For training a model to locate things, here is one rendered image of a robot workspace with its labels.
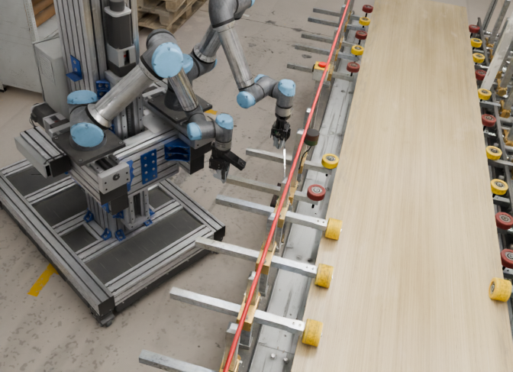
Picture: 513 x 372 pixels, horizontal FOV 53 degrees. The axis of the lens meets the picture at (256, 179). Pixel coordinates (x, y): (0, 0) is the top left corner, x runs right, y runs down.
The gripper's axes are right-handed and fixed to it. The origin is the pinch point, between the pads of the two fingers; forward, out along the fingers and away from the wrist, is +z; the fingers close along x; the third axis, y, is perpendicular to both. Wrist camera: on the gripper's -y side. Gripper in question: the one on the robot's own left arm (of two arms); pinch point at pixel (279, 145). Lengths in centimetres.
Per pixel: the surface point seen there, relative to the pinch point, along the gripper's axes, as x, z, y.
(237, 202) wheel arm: -7.1, -1.3, 46.0
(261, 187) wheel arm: -2.1, 9.2, 21.6
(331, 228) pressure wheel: 32, -2, 48
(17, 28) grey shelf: -220, 33, -113
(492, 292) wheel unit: 95, 1, 58
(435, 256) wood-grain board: 75, 5, 42
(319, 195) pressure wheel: 24.2, 4.0, 23.3
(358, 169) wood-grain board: 39.1, 4.5, -1.7
